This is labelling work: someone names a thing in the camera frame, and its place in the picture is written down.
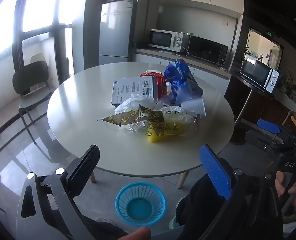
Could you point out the blue plastic mesh basket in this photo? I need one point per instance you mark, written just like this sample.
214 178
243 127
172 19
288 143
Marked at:
141 206

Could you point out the dark green chair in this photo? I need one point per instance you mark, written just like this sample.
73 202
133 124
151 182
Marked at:
31 80

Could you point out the green exit sign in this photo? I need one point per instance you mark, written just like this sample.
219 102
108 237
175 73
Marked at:
268 33

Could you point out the white microwave silver door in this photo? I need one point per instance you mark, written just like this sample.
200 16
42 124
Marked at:
163 40

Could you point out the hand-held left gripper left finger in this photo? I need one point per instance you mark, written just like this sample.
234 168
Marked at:
84 170

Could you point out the white wall socket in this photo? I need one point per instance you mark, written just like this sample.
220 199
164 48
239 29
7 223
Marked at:
225 23

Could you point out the clear bag green label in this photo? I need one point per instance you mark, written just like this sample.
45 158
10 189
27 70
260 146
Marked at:
177 120

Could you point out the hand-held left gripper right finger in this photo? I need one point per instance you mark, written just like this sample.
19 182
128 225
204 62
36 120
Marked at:
215 172

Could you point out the white flat paper box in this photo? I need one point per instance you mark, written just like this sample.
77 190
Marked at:
196 106

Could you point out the person's black pants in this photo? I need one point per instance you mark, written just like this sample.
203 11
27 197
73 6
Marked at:
197 205

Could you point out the silver refrigerator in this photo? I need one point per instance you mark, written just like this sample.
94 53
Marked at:
115 35

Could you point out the white kitchen counter cabinet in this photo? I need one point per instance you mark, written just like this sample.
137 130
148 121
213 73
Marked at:
207 76

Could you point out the translucent plastic bag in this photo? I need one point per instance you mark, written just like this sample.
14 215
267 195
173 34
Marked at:
134 102

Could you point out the dark wooden cabinet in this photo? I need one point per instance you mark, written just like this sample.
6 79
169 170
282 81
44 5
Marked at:
257 107

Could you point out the person's left hand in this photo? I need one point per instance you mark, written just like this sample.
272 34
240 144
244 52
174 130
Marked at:
135 233

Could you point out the white microwave black door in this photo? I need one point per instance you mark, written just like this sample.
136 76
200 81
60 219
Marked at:
259 76

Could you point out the white printed cardboard box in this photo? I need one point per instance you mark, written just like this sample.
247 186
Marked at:
133 90

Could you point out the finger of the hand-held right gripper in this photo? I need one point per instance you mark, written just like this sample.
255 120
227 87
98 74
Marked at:
275 148
269 126

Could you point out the olive yellow print wrapper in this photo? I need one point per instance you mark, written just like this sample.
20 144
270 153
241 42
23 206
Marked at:
128 118

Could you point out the red yellow snack bag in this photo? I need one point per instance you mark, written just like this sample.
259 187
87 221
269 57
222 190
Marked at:
160 83

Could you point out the pale canvas shoe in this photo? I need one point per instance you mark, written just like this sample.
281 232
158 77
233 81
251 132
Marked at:
173 223
105 221

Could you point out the round white table wooden legs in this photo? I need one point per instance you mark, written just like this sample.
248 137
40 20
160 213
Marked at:
75 110

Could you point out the large window black frame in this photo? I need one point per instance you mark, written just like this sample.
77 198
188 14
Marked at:
38 5

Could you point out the blue plastic bag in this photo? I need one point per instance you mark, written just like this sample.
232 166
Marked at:
177 80

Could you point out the green potted plant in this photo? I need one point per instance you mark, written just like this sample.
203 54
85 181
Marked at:
290 87

